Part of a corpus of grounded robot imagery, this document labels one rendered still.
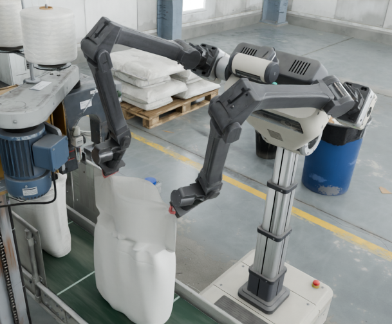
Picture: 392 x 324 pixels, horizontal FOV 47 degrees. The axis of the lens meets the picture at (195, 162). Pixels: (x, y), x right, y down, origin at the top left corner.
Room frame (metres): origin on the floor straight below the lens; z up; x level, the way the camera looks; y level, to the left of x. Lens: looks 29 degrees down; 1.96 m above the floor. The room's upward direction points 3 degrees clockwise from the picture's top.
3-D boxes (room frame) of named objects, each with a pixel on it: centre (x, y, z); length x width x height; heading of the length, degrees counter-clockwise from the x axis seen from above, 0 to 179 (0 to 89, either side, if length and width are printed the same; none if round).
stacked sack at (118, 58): (4.81, 0.80, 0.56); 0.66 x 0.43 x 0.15; 138
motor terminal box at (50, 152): (1.29, 0.48, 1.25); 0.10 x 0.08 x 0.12; 166
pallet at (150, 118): (4.93, 0.46, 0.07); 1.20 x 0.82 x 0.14; 143
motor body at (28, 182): (1.31, 0.58, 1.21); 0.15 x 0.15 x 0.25
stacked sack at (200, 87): (5.05, 0.10, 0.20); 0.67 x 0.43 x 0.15; 141
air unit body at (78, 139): (1.58, 0.47, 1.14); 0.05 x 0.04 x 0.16; 141
